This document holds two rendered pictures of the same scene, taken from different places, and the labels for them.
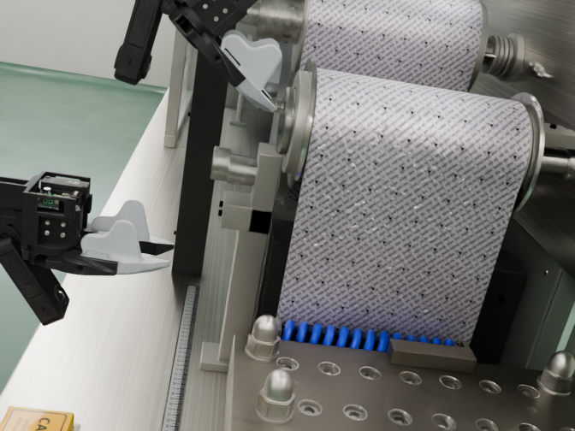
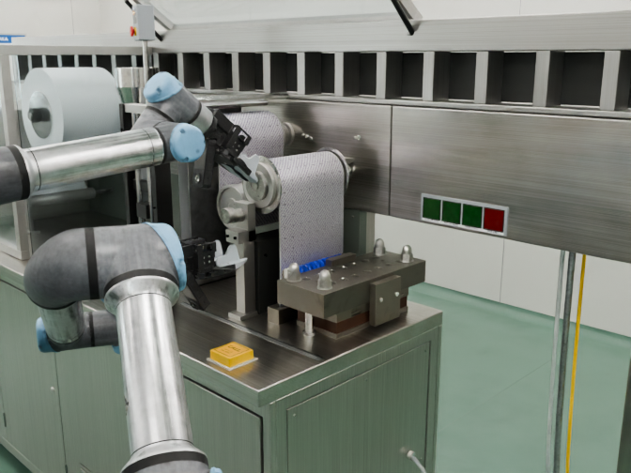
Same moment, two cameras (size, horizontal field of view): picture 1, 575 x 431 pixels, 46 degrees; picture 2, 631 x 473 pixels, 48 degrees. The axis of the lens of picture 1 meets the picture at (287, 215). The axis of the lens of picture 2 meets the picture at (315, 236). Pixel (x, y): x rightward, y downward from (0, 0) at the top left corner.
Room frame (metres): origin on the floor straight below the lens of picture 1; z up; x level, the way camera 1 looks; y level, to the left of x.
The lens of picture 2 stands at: (-0.71, 0.99, 1.56)
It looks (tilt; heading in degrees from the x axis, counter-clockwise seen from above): 14 degrees down; 321
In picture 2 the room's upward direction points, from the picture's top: straight up
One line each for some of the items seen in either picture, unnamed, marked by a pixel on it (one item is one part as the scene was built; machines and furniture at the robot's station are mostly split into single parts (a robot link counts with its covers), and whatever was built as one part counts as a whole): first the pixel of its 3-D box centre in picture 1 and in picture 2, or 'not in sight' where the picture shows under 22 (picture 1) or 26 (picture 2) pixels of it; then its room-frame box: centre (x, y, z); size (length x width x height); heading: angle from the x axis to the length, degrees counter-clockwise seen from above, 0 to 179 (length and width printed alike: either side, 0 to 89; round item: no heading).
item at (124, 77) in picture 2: not in sight; (136, 77); (1.47, -0.01, 1.50); 0.14 x 0.14 x 0.06
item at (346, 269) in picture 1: (383, 292); (313, 244); (0.69, -0.13, 1.08); 0.23 x 0.01 x 0.18; 97
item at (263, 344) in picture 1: (264, 334); (294, 271); (0.61, 0.00, 1.05); 0.04 x 0.04 x 0.04
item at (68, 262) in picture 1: (79, 257); (216, 269); (0.63, 0.21, 1.09); 0.09 x 0.05 x 0.02; 88
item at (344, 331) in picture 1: (371, 345); (316, 267); (0.67, -0.12, 1.03); 0.21 x 0.04 x 0.03; 97
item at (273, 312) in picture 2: not in sight; (312, 302); (0.69, -0.12, 0.92); 0.28 x 0.04 x 0.04; 97
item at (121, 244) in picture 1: (125, 245); (232, 256); (0.63, 0.16, 1.11); 0.09 x 0.03 x 0.06; 88
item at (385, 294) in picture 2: not in sight; (386, 300); (0.49, -0.20, 0.96); 0.10 x 0.03 x 0.11; 97
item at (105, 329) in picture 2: not in sight; (121, 326); (0.63, 0.44, 1.01); 0.11 x 0.08 x 0.11; 70
